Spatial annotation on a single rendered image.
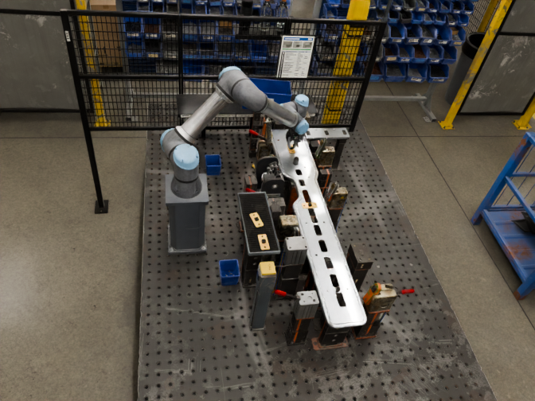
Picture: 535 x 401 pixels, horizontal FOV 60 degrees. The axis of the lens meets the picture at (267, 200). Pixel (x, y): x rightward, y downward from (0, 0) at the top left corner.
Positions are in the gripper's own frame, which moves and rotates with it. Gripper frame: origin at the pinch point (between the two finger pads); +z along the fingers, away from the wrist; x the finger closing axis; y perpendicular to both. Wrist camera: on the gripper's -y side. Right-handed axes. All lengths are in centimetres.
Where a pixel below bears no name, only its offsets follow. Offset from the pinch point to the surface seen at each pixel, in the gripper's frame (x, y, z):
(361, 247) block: 18, 79, -1
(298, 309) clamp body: -21, 109, 0
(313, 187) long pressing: 5.3, 33.1, 2.1
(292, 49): 8, -55, -32
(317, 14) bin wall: 66, -186, 4
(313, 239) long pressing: -4, 70, 2
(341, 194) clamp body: 17.6, 43.3, -1.8
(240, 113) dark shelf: -26.3, -32.7, -0.3
